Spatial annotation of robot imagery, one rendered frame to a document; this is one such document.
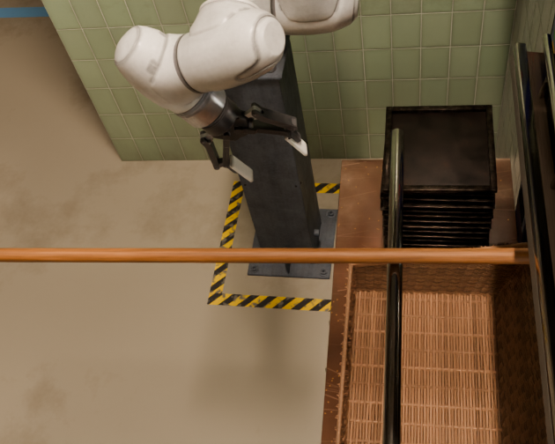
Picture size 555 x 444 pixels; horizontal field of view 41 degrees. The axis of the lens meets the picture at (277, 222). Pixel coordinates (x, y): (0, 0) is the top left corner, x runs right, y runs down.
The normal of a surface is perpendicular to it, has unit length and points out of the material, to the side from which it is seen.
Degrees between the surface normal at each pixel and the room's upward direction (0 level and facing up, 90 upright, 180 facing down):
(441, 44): 90
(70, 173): 0
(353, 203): 0
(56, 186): 0
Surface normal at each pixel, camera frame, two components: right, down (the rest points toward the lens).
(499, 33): -0.11, 0.83
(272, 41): 0.77, 0.04
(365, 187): -0.14, -0.57
